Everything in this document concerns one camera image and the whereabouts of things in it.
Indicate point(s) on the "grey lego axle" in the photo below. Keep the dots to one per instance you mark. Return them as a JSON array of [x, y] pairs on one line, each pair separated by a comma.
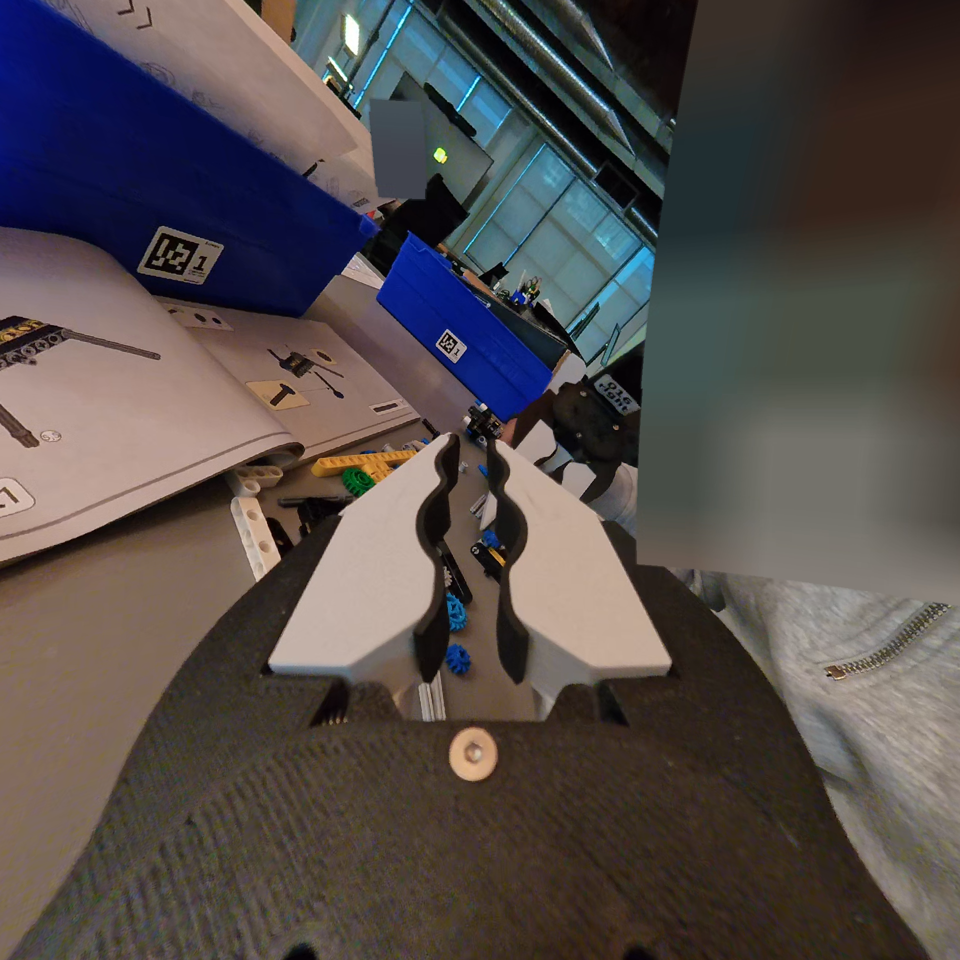
[[429, 701], [440, 701]]

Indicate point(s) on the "ceiling light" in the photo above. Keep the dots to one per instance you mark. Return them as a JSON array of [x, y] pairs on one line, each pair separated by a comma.
[[351, 34]]

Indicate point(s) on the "white lego connector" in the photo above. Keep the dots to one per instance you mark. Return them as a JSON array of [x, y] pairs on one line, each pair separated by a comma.
[[259, 478]]

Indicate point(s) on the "grey hooded sweatshirt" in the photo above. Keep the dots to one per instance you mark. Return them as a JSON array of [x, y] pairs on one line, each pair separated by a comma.
[[840, 712]]

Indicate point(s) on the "cluttered dark desk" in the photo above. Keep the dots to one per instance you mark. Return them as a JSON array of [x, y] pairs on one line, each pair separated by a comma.
[[525, 315]]

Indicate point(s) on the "cardboard box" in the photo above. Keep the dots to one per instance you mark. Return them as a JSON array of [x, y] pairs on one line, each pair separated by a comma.
[[277, 19]]

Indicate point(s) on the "black and yellow lego assembly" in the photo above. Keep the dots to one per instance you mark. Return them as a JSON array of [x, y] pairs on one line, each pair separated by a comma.
[[493, 556]]

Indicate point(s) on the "large window wall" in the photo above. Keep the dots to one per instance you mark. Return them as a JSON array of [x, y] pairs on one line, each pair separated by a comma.
[[570, 225]]

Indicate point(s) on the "open lego instruction booklet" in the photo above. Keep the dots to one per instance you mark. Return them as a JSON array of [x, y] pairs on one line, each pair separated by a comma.
[[135, 405]]

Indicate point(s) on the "scatter of small lego pins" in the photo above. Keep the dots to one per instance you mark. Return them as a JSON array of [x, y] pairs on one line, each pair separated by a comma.
[[484, 499]]

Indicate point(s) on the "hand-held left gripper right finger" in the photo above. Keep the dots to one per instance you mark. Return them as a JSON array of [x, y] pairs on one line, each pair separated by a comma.
[[592, 585]]

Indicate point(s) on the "metal ceiling duct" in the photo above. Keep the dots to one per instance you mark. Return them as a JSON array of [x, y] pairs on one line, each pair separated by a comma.
[[555, 67]]

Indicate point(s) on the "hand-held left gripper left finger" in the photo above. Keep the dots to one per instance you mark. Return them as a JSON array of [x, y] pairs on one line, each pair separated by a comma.
[[360, 570]]

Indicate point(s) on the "large blue plastic bin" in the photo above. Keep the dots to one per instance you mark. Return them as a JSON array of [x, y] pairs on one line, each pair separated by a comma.
[[150, 150]]

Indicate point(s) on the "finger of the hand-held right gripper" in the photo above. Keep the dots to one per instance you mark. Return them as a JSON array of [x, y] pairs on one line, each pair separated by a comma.
[[536, 442]]

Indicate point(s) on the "green lego gear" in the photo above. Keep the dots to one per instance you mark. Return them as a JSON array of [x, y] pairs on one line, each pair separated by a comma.
[[358, 481]]

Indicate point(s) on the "small blue plastic bin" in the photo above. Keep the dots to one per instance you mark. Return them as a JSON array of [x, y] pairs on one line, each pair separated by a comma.
[[465, 322]]

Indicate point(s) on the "white lego beam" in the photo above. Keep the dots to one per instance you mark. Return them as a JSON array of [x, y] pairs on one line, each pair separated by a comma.
[[251, 536]]

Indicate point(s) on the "wall display screen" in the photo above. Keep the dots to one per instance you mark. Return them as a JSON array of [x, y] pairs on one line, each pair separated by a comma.
[[469, 161]]

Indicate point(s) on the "white instruction sheet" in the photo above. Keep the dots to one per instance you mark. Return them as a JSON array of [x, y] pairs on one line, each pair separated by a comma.
[[247, 82]]

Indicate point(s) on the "long yellow lego beam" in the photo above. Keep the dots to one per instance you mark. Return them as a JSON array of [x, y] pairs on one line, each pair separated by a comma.
[[360, 463]]

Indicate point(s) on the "large blue lego gear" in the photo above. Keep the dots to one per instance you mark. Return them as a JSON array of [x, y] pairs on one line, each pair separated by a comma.
[[454, 611]]

